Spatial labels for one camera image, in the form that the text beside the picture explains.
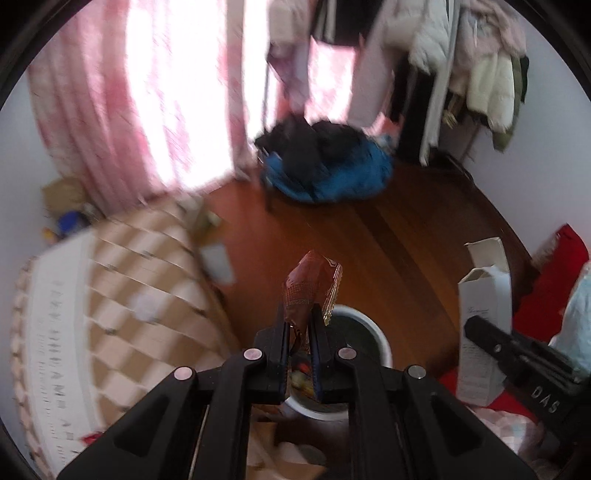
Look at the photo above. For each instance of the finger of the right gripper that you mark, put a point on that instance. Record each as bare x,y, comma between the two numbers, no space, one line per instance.
512,345

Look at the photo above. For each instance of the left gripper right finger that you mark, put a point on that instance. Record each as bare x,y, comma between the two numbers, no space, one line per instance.
331,362

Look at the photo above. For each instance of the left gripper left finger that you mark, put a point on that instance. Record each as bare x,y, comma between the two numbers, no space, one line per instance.
270,381

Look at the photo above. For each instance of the dark red foil bag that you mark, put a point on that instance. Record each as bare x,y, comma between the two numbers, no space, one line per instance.
314,281

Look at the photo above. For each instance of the tall white carton box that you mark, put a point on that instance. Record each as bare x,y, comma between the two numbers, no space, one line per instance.
485,296

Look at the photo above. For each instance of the white round trash bin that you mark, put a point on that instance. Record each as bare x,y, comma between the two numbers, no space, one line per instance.
374,353

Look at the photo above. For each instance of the red cushion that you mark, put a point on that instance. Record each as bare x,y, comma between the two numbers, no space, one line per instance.
540,313

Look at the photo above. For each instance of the clear plastic wrapper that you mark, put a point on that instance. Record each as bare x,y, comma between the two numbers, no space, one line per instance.
145,307

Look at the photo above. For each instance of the checkered table cloth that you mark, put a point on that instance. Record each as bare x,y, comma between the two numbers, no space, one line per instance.
79,358

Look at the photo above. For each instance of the red orange snack wrapper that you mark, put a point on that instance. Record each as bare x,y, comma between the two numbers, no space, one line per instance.
91,438

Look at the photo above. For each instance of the blue black clothes pile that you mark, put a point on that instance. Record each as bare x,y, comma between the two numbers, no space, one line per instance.
322,162

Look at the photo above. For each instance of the blue lidded jar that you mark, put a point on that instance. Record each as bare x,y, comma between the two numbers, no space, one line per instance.
71,222

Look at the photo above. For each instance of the brown paper bag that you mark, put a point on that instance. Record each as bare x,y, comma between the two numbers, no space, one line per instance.
64,195

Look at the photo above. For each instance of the pink floral curtain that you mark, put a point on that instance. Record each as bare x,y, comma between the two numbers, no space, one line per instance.
138,98

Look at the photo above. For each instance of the hanging coats on rack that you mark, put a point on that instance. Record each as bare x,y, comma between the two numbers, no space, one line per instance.
424,62

